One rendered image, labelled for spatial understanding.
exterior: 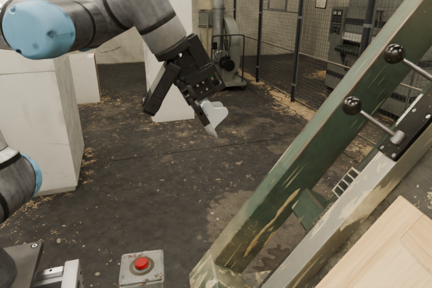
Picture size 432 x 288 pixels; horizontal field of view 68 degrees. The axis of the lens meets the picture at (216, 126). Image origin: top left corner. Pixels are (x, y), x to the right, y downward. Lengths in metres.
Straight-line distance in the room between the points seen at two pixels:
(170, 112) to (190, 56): 3.85
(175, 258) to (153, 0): 1.95
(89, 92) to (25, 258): 4.71
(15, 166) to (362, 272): 0.76
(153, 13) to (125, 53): 8.10
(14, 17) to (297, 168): 0.70
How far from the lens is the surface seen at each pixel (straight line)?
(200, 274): 1.05
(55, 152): 3.00
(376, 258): 0.67
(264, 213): 0.94
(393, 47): 0.69
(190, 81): 0.60
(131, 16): 0.59
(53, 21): 0.48
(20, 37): 0.50
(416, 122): 0.70
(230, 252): 1.00
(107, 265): 2.38
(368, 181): 0.71
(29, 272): 0.92
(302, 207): 0.92
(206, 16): 6.30
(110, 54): 8.67
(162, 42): 0.58
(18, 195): 0.87
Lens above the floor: 1.63
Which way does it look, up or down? 22 degrees down
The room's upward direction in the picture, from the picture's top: straight up
